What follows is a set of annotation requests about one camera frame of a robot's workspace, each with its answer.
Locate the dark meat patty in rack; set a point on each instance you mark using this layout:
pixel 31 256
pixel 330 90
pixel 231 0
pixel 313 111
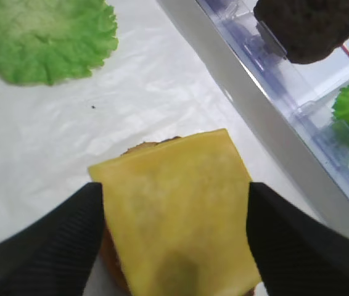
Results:
pixel 308 30

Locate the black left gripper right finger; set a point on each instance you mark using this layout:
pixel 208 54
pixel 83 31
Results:
pixel 294 253

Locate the bottom bun slice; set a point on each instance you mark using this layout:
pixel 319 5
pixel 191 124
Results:
pixel 109 255

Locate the clear acrylic right rack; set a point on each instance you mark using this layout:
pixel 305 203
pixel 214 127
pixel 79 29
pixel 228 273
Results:
pixel 303 94

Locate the round green lettuce leaf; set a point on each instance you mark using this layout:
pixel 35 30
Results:
pixel 48 42

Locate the cream metal serving tray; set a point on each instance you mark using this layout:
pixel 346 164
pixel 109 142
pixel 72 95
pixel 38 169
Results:
pixel 319 190

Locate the white paper tray liner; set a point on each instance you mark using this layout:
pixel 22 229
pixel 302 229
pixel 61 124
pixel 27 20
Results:
pixel 152 88

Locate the yellow cheese slice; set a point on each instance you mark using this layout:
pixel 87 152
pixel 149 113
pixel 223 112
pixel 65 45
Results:
pixel 177 216

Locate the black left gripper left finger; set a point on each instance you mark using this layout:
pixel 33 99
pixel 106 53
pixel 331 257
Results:
pixel 55 255

